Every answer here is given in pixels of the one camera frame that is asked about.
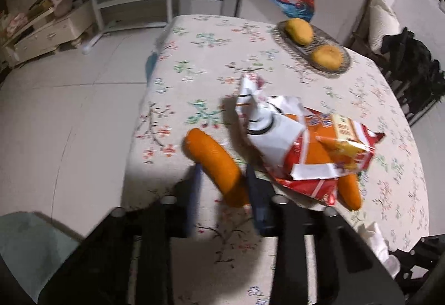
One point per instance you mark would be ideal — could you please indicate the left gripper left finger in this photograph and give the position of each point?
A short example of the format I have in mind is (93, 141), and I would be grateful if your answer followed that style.
(193, 189)

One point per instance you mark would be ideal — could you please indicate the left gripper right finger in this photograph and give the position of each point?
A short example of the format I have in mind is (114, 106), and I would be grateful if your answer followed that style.
(260, 194)

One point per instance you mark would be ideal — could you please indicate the orange peel piece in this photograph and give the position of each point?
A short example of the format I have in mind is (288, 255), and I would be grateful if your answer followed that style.
(348, 188)
(219, 167)

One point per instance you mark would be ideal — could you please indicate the white tissue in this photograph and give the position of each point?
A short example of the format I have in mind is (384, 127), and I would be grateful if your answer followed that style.
(373, 236)

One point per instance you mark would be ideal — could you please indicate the red white snack wrapper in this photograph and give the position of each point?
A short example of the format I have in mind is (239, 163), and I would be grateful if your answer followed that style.
(303, 149)

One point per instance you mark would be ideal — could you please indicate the floral tablecloth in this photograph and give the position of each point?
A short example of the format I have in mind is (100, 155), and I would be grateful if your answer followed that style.
(236, 81)

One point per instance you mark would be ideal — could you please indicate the checkered under tablecloth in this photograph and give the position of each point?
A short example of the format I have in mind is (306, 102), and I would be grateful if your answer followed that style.
(150, 65)

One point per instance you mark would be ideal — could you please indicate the yellow mango near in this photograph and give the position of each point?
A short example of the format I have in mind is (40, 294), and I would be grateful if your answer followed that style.
(327, 56)

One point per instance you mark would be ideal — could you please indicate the yellow mango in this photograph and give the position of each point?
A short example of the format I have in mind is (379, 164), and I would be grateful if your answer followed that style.
(327, 56)
(300, 31)

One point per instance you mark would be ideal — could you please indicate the yellow mango far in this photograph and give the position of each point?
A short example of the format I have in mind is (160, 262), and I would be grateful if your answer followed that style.
(300, 31)

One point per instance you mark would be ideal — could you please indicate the teal plastic stool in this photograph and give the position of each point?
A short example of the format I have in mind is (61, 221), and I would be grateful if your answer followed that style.
(33, 249)

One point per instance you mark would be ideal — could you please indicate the wooden chair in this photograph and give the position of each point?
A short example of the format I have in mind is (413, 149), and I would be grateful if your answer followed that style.
(358, 40)

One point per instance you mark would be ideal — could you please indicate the black folding chairs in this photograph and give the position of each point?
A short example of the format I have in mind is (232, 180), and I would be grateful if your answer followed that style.
(417, 87)

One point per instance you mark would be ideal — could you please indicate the black jacket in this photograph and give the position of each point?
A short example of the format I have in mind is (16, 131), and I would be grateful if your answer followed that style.
(404, 48)

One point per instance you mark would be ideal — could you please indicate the white cushion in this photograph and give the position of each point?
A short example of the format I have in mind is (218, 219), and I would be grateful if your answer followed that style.
(383, 22)

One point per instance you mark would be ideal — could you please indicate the cream tv stand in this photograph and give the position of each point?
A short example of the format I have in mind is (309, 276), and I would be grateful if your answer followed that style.
(34, 42)

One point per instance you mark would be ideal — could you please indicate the pink kettlebell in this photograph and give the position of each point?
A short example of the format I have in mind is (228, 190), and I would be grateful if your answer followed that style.
(61, 7)

